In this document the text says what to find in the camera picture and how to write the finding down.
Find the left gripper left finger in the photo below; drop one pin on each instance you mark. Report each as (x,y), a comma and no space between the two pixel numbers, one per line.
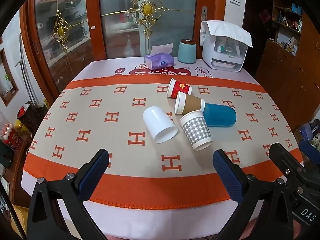
(45,219)

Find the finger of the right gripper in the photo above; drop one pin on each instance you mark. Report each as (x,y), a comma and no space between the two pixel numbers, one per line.
(303,184)
(308,149)

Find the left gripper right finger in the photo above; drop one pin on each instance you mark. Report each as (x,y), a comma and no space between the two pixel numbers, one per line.
(275,220)

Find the white plastic cup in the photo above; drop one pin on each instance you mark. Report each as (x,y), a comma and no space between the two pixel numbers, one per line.
(159,124)

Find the blue plastic cup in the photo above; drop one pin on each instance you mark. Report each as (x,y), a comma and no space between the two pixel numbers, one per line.
(219,115)

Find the grey checked paper cup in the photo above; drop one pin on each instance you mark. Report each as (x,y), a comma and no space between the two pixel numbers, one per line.
(196,130)

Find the brown sleeve paper cup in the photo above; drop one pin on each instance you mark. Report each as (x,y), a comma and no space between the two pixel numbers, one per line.
(186,103)

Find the red paper cup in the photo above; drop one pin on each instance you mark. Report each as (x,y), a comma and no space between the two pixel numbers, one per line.
(175,87)

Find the red egg carton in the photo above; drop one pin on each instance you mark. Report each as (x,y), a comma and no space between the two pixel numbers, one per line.
(10,137)

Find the dark basket with red items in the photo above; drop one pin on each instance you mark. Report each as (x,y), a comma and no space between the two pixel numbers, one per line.
(28,116)

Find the wooden shelf with items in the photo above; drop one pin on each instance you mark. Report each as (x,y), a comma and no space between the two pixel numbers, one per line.
(287,18)

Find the white countertop appliance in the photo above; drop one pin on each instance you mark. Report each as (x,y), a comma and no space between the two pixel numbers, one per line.
(223,53)

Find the orange H-pattern tablecloth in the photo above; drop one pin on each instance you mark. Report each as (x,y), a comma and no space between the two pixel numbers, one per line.
(158,184)

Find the white cloth on appliance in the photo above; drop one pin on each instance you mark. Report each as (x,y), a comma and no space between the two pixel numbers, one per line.
(225,29)

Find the teal canister with lid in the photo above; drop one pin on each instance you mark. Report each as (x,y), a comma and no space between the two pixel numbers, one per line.
(187,51)

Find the purple tissue pack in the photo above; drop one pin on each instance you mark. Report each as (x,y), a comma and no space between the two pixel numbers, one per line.
(160,57)

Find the wooden glass sliding door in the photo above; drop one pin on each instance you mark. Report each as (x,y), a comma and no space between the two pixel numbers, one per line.
(61,37)

